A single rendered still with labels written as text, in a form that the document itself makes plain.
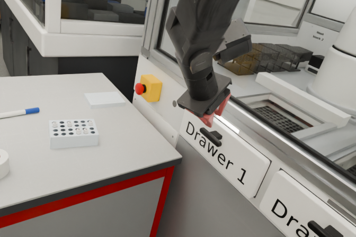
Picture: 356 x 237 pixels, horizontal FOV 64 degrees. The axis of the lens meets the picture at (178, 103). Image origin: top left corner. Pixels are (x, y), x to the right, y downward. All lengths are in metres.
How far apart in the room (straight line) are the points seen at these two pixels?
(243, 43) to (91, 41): 0.93
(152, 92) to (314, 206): 0.56
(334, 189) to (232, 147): 0.23
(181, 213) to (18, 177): 0.50
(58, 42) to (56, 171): 0.67
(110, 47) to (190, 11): 1.03
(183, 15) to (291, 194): 0.42
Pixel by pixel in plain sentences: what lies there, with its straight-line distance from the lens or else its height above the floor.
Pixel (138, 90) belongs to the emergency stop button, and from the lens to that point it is 0.92.
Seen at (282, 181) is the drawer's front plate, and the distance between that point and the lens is 0.64.
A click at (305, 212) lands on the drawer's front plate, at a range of 0.64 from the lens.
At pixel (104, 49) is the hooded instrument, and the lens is 1.37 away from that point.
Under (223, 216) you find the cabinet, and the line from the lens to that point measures 0.83.
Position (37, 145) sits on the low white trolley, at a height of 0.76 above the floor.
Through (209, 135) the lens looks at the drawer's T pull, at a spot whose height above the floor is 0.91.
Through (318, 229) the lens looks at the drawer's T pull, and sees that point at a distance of 0.60.
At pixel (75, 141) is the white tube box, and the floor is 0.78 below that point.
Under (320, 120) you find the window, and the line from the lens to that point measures 0.61.
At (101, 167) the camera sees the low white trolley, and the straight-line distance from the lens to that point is 0.77.
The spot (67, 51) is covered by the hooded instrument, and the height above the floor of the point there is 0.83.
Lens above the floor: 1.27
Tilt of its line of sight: 26 degrees down
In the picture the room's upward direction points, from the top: 14 degrees clockwise
